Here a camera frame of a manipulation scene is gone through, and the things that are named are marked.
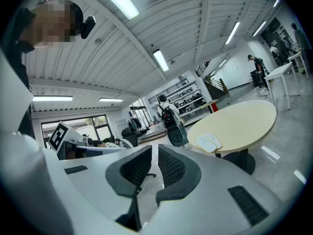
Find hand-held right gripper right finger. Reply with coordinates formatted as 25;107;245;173
156;144;202;207

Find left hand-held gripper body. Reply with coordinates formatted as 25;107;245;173
47;120;123;161

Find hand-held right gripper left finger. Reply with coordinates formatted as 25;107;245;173
105;145;153;232

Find white slipper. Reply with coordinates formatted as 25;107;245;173
204;132;223;150
196;134;217;153

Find black-framed window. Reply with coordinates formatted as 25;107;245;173
41;115;113;149

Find black office chair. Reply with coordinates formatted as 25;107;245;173
121;127;139;146

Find black backpack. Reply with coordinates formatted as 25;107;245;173
160;106;175;123

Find white shelf unit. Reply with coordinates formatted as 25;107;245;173
168;81;211;124

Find small red-edged table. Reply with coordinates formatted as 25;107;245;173
200;99;220;114

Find round beige wooden table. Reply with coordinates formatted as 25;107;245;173
187;99;277;176

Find person's black clothing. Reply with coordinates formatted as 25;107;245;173
0;7;36;139

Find staircase with black railing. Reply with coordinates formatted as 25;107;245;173
195;60;230;100

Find person's head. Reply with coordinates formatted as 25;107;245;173
18;0;84;49

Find black box on floor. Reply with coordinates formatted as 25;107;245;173
250;70;261;87

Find white rectangular table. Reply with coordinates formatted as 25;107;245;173
287;51;310;79
264;62;294;111

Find black head-mounted camera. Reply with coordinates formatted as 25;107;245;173
80;15;96;39

